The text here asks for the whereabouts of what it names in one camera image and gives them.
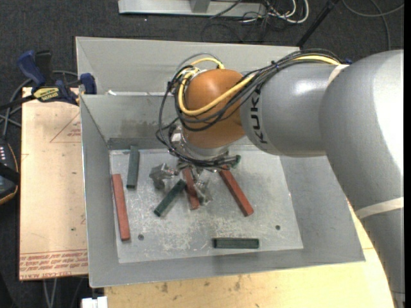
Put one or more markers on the brown cardboard board red print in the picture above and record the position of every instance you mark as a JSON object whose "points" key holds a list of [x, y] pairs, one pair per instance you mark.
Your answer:
{"points": [[51, 188]]}

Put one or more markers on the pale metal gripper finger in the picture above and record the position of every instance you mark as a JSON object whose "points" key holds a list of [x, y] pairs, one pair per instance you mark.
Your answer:
{"points": [[160, 174], [204, 191]]}

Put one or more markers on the dark green flat block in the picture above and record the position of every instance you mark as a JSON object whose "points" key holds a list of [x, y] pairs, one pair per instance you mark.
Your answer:
{"points": [[169, 198], [236, 243], [133, 168]]}

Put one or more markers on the grey metal bin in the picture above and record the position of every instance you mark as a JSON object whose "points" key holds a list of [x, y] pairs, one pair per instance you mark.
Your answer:
{"points": [[199, 236]]}

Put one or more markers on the red-brown flat block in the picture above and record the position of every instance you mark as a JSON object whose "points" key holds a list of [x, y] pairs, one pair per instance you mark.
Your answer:
{"points": [[121, 207], [192, 194], [237, 192]]}

